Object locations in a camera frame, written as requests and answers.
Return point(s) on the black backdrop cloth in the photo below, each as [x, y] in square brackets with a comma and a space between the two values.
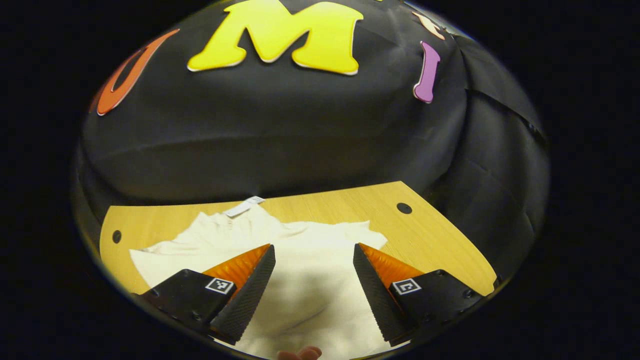
[280, 125]

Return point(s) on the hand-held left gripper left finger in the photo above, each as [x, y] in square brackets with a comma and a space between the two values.
[250, 300]

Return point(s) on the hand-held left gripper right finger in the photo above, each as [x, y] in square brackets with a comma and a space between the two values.
[377, 297]

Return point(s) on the white sweatshirt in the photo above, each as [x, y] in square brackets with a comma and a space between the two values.
[310, 260]

